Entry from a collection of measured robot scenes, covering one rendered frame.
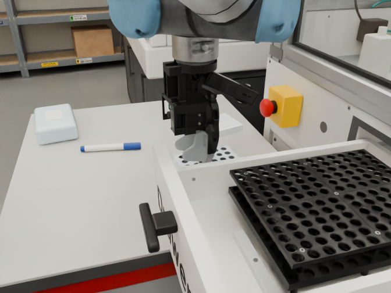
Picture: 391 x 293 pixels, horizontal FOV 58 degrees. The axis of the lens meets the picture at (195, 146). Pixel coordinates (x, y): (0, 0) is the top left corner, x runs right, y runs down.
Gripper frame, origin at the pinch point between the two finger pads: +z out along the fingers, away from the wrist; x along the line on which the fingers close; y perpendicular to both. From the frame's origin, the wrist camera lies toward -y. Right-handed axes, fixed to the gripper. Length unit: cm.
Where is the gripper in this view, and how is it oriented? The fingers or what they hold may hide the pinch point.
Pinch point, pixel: (205, 161)
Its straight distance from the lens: 67.8
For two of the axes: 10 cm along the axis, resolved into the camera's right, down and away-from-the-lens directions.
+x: 3.6, 4.6, -8.1
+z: 0.0, 8.7, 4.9
